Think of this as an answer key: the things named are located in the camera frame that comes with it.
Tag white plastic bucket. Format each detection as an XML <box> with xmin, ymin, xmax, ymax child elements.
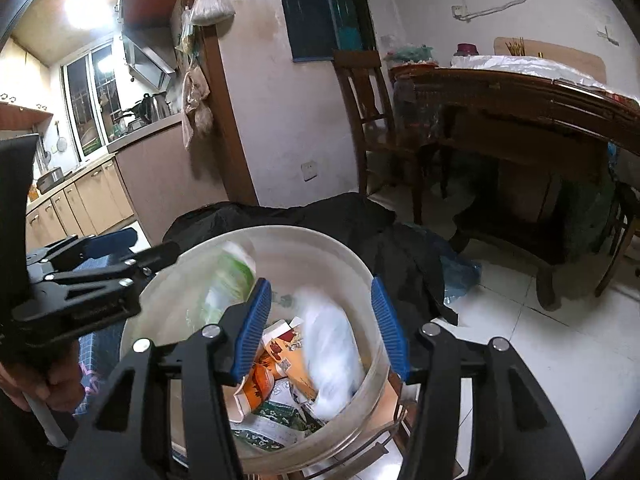
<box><xmin>119</xmin><ymin>225</ymin><xmax>404</xmax><ymax>476</ymax></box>

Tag metal cooking pot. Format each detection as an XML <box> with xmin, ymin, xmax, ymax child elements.
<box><xmin>36</xmin><ymin>166</ymin><xmax>64</xmax><ymax>194</ymax></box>

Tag metal range hood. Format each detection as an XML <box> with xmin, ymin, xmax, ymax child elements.
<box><xmin>119</xmin><ymin>29</ymin><xmax>177</xmax><ymax>92</ymax></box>

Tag black cloth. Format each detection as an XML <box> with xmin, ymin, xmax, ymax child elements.
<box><xmin>162</xmin><ymin>191</ymin><xmax>459</xmax><ymax>327</ymax></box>

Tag person's left hand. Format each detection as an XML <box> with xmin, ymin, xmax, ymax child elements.
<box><xmin>0</xmin><ymin>337</ymin><xmax>88</xmax><ymax>413</ymax></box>

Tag kitchen window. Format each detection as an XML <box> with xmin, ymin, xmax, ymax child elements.
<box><xmin>59</xmin><ymin>41</ymin><xmax>122</xmax><ymax>157</ymax></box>

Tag light wooden board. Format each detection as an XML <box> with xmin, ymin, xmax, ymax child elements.
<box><xmin>492</xmin><ymin>36</ymin><xmax>607</xmax><ymax>84</ymax></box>

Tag green white snack packet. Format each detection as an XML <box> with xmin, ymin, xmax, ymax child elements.
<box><xmin>186</xmin><ymin>241</ymin><xmax>257</xmax><ymax>327</ymax></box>

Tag metal kettle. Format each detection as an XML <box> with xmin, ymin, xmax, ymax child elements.
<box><xmin>139</xmin><ymin>91</ymin><xmax>172</xmax><ymax>122</ymax></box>

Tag wooden chair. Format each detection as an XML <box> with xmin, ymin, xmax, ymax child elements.
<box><xmin>594</xmin><ymin>179</ymin><xmax>640</xmax><ymax>302</ymax></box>
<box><xmin>331</xmin><ymin>49</ymin><xmax>447</xmax><ymax>227</ymax></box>

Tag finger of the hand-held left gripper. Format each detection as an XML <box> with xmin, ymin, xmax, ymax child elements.
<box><xmin>27</xmin><ymin>227</ymin><xmax>140</xmax><ymax>274</ymax></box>
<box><xmin>45</xmin><ymin>241</ymin><xmax>182</xmax><ymax>306</ymax></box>

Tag green plastic bag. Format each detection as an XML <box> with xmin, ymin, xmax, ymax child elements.
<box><xmin>384</xmin><ymin>44</ymin><xmax>437</xmax><ymax>69</ymax></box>

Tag beige kitchen cabinet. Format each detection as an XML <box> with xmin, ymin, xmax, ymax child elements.
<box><xmin>24</xmin><ymin>154</ymin><xmax>137</xmax><ymax>252</ymax></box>

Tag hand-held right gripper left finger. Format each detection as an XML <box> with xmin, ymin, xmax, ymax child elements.
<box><xmin>57</xmin><ymin>277</ymin><xmax>273</xmax><ymax>480</ymax></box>

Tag dark blue window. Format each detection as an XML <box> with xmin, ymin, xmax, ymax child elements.
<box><xmin>273</xmin><ymin>0</ymin><xmax>377</xmax><ymax>64</ymax></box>

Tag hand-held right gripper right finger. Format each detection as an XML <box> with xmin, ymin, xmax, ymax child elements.
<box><xmin>370</xmin><ymin>276</ymin><xmax>586</xmax><ymax>480</ymax></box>

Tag orange white paper cup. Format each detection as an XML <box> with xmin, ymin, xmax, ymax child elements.
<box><xmin>234</xmin><ymin>359</ymin><xmax>282</xmax><ymax>423</ymax></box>

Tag green drink carton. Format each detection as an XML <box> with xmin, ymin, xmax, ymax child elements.
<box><xmin>234</xmin><ymin>399</ymin><xmax>323</xmax><ymax>453</ymax></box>

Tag white plastic sheet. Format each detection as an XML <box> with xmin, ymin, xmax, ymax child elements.
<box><xmin>449</xmin><ymin>54</ymin><xmax>609</xmax><ymax>87</ymax></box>

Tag white tube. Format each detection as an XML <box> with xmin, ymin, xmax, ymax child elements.
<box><xmin>24</xmin><ymin>389</ymin><xmax>69</xmax><ymax>449</ymax></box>

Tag hanging beige bags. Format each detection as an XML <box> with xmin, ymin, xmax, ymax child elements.
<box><xmin>179</xmin><ymin>64</ymin><xmax>214</xmax><ymax>150</ymax></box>

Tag blue plastic bag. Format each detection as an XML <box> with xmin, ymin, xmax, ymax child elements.
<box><xmin>439</xmin><ymin>251</ymin><xmax>484</xmax><ymax>307</ymax></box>

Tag dark wooden table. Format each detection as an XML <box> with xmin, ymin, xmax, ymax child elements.
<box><xmin>391</xmin><ymin>66</ymin><xmax>640</xmax><ymax>312</ymax></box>

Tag blue printed box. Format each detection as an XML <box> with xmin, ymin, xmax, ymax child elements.
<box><xmin>70</xmin><ymin>225</ymin><xmax>147</xmax><ymax>417</ymax></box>

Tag ceiling lamp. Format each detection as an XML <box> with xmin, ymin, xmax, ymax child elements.
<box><xmin>64</xmin><ymin>0</ymin><xmax>112</xmax><ymax>27</ymax></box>

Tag red brown snack box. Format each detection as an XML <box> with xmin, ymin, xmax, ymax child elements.
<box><xmin>259</xmin><ymin>316</ymin><xmax>312</xmax><ymax>397</ymax></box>

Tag white wrapper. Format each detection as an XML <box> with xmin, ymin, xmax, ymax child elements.
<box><xmin>294</xmin><ymin>284</ymin><xmax>367</xmax><ymax>423</ymax></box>

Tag hanging white plastic bag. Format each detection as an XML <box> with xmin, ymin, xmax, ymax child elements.
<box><xmin>189</xmin><ymin>0</ymin><xmax>237</xmax><ymax>27</ymax></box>

